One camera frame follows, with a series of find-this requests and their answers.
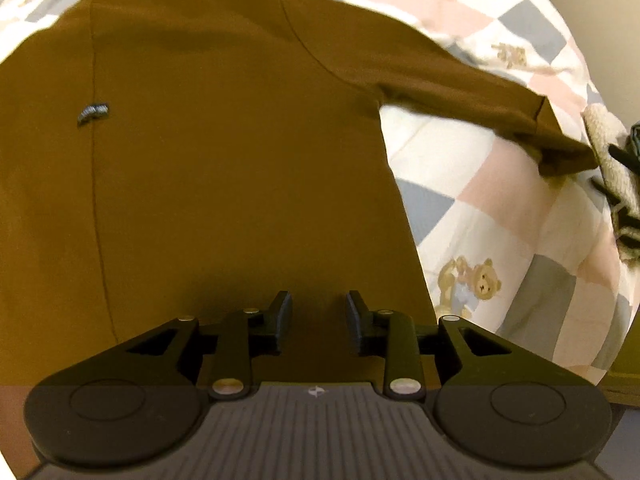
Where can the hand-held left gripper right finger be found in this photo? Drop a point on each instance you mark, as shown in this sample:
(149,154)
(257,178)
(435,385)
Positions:
(354,320)

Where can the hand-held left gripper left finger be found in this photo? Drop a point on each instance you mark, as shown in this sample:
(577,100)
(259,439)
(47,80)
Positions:
(283,317)

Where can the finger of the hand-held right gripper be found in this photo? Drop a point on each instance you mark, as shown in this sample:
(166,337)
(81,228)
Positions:
(622,156)
(629,232)

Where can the brown long-sleeve shirt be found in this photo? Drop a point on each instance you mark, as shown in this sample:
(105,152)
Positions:
(225,160)

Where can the cream knit cloth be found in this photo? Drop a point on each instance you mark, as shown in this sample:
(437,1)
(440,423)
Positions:
(601,127)

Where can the checkered bear-print blanket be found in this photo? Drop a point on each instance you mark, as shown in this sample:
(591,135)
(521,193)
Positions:
(475,170)

